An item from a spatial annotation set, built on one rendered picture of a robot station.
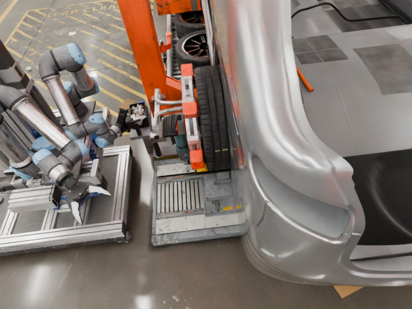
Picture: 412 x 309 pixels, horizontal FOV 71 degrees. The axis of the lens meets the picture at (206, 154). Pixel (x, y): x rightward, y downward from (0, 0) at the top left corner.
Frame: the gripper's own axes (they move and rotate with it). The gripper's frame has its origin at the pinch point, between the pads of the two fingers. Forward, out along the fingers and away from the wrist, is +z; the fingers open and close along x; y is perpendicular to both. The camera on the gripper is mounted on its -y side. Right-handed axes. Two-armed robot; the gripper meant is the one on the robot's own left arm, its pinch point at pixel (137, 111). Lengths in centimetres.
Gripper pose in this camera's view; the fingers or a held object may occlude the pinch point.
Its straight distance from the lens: 197.9
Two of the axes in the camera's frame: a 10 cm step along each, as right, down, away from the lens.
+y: -0.8, 7.2, 6.9
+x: 8.8, 3.7, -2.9
